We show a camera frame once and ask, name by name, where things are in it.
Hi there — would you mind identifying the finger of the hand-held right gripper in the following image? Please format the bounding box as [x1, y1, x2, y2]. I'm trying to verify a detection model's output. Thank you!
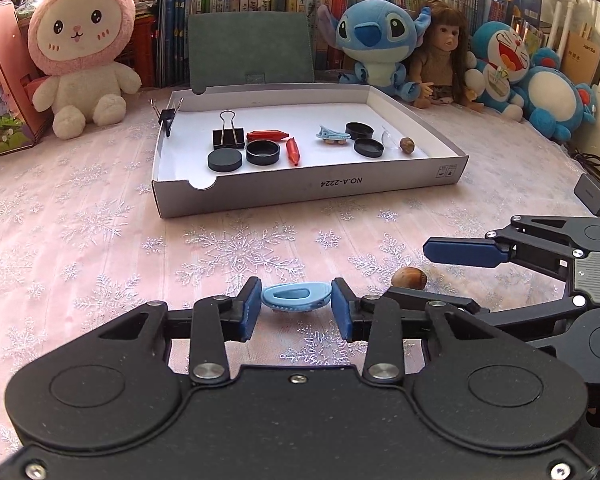
[422, 215, 586, 281]
[382, 286, 589, 347]

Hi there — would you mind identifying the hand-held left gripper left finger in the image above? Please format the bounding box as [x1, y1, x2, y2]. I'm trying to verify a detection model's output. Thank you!
[100, 276, 263, 386]

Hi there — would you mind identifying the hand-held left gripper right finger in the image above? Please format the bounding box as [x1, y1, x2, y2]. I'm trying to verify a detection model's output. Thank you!
[331, 278, 498, 386]

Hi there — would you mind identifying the blue plastic clip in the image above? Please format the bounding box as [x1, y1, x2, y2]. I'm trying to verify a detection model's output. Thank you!
[260, 282, 333, 313]

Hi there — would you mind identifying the black round lid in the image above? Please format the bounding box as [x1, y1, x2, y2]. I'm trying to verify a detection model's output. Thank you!
[207, 149, 243, 173]
[345, 121, 376, 140]
[245, 140, 281, 166]
[353, 137, 385, 159]

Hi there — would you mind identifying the white cardboard box tray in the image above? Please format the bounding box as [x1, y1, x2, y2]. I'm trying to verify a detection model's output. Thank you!
[151, 82, 470, 219]

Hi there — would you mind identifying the large black binder clip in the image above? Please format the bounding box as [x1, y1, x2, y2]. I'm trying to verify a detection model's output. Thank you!
[212, 110, 246, 150]

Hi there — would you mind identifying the light blue hair clip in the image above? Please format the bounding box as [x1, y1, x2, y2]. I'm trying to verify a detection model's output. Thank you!
[316, 124, 355, 147]

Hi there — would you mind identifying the black power adapter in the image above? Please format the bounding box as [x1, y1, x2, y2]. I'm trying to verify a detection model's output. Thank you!
[572, 174, 600, 217]

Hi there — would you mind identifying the blue and white plush toy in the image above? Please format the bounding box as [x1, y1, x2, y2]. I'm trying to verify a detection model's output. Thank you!
[515, 47, 598, 143]

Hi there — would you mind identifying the long-haired baby doll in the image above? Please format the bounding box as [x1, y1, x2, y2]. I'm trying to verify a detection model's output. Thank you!
[411, 0, 486, 113]

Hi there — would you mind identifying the pink snowflake tablecloth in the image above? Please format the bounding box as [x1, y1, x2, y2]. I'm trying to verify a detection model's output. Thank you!
[0, 67, 600, 480]

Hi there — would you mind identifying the blue robot cat plush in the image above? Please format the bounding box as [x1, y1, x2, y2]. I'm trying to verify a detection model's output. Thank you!
[464, 20, 532, 122]

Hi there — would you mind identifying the small black binder clip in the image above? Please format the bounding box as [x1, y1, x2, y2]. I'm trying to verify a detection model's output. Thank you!
[149, 97, 183, 137]

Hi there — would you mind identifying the blue alien plush toy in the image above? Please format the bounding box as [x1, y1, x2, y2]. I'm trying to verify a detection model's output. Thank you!
[316, 0, 433, 102]

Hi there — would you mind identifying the green suede notebook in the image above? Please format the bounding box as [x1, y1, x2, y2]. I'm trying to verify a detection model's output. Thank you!
[187, 11, 316, 96]

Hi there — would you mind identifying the red plastic crate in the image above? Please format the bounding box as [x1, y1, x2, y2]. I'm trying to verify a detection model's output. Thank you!
[127, 15, 158, 88]

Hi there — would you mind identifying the pink bunny plush toy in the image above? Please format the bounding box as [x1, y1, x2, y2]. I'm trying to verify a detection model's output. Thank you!
[27, 0, 143, 141]

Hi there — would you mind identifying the colourful picture box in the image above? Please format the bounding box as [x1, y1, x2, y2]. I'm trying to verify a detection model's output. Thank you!
[0, 2, 56, 163]

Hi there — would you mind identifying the black cable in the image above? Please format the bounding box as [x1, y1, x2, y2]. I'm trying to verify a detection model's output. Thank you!
[562, 142, 600, 181]

